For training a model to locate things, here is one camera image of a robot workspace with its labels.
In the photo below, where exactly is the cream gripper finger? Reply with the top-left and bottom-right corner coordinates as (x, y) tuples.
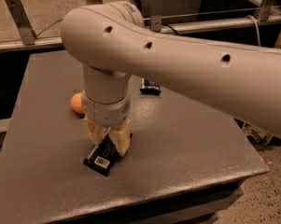
(108, 119), (132, 157)
(83, 117), (107, 146)

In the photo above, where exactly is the black rxbar chocolate wrapper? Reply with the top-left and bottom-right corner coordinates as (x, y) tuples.
(83, 134), (119, 176)

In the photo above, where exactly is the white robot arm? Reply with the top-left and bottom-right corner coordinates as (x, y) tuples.
(61, 1), (281, 138)

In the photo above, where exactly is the orange ball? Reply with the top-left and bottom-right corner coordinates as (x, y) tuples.
(70, 92), (83, 114)

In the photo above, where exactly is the dark blue snack bar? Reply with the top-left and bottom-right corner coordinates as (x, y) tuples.
(140, 78), (162, 95)

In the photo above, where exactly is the metal railing beam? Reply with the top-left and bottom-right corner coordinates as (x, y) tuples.
(0, 14), (281, 54)

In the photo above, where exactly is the black floor cable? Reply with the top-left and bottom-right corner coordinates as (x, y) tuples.
(35, 18), (63, 38)

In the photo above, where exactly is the left metal rail bracket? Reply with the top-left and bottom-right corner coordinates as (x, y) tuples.
(5, 0), (36, 46)

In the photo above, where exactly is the metal rail bracket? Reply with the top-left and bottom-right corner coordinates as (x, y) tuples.
(150, 0), (162, 32)
(254, 0), (274, 21)
(5, 0), (36, 46)

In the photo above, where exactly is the middle metal rail bracket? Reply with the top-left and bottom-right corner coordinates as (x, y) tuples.
(150, 0), (162, 32)

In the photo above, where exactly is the white cable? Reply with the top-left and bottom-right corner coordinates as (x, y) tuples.
(246, 14), (262, 47)

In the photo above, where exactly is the right metal rail bracket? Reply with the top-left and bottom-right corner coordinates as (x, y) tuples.
(254, 0), (274, 21)

